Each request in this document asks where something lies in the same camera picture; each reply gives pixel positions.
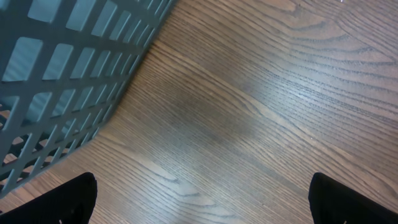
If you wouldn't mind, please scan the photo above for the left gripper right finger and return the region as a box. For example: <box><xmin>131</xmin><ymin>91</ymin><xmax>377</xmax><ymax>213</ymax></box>
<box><xmin>308</xmin><ymin>172</ymin><xmax>397</xmax><ymax>224</ymax></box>

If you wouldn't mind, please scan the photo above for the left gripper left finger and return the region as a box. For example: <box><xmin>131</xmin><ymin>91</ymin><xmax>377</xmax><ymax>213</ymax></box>
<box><xmin>1</xmin><ymin>172</ymin><xmax>98</xmax><ymax>224</ymax></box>

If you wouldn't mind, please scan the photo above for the grey plastic shopping basket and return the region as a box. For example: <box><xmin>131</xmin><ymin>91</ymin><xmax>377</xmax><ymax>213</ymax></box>
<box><xmin>1</xmin><ymin>0</ymin><xmax>175</xmax><ymax>196</ymax></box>

